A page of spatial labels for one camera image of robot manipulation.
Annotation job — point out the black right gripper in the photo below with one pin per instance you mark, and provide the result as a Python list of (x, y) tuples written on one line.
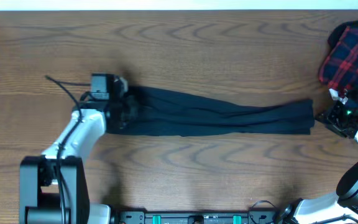
[(330, 117)]

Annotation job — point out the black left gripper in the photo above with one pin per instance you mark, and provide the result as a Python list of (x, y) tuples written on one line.
[(133, 112)]

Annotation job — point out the black leggings red waistband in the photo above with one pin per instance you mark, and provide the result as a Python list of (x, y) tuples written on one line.
[(171, 113)]

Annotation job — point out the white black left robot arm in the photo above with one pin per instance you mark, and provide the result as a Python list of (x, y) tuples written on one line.
[(52, 186)]

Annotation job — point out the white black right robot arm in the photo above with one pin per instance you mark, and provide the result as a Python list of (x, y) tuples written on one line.
[(340, 206)]

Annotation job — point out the red navy plaid garment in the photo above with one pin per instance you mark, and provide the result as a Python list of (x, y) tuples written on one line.
[(339, 70)]

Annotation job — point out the black mounting rail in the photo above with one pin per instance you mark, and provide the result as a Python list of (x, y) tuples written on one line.
[(258, 215)]

